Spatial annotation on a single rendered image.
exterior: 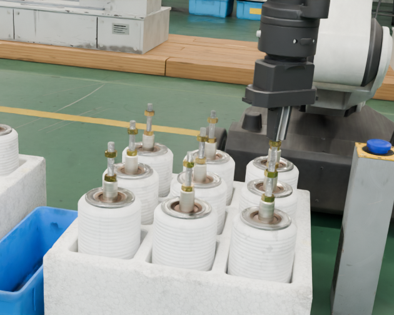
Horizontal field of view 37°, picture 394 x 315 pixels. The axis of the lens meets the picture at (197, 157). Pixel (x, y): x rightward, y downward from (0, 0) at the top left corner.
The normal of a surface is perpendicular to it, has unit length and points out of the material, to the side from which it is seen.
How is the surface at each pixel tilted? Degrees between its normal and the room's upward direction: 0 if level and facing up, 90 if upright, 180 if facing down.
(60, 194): 0
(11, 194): 90
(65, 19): 90
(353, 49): 79
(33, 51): 90
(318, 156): 46
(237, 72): 90
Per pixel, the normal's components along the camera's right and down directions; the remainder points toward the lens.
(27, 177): 0.98, 0.12
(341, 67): -0.20, 0.59
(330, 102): -0.17, 0.06
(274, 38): -0.55, 0.25
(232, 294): -0.17, 0.33
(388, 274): 0.07, -0.94
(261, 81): -0.87, 0.11
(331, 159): -0.09, -0.42
